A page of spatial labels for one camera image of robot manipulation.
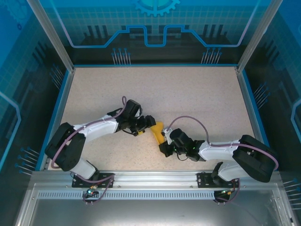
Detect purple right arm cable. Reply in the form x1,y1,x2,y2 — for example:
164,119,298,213
168,115,279,206

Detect slotted grey cable duct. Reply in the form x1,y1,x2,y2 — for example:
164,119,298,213
37,191,222,201

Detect grey metal sheet panel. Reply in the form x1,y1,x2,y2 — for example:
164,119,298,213
13,183,296,226

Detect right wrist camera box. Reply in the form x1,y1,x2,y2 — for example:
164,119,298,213
162,127,174,145

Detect long aluminium mounting rail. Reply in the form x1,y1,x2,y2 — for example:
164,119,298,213
30,169,282,189

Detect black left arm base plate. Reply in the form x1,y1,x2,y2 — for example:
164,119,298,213
71,171,116,189

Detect aluminium side rail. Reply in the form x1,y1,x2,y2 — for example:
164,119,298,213
39,67,76,171
235,67,271,171

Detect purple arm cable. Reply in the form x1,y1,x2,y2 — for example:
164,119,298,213
168,115,279,206
50,96,127,206

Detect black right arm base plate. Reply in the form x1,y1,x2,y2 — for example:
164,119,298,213
197,171,240,189

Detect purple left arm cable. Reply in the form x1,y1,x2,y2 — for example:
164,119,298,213
50,96,127,206

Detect aluminium frame post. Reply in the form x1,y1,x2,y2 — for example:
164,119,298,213
236,0,284,74
25,0,76,74

